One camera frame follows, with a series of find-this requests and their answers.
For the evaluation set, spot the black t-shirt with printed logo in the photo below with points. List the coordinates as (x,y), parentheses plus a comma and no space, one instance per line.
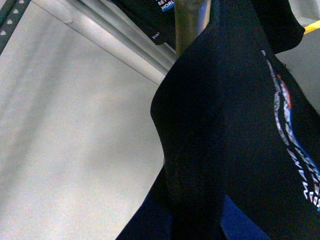
(241,142)

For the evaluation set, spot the grey clothes drying rack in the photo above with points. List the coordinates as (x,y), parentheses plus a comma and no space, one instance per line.
(11,13)

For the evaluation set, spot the black t-shirt with white text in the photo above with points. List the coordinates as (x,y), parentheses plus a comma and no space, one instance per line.
(155,18)

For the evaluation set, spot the grey metal pole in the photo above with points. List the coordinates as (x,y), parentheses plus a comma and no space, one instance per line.
(191,18)

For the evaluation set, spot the yellow bar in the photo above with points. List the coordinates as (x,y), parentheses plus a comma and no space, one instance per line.
(312,27)

